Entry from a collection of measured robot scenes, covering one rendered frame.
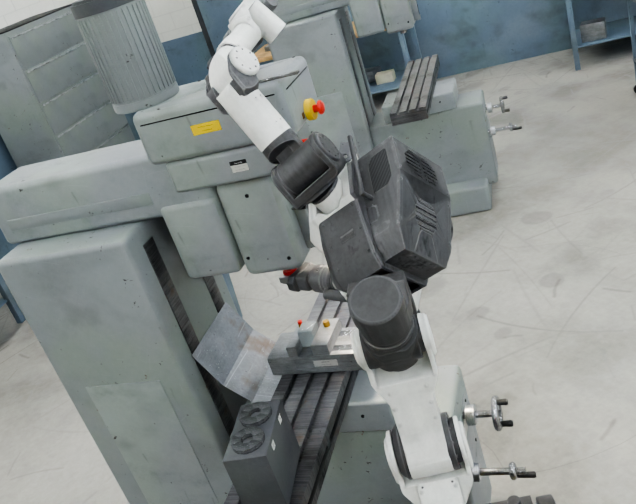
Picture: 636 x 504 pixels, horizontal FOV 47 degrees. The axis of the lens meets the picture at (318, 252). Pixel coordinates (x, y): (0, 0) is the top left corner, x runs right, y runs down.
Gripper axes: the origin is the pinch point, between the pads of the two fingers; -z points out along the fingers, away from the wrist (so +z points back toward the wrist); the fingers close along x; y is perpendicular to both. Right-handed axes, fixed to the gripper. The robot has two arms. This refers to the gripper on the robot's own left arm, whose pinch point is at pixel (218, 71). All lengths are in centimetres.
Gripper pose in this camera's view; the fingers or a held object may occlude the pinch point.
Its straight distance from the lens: 215.9
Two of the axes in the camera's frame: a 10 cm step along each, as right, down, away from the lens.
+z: 5.6, -4.3, -7.1
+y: -6.6, -7.5, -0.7
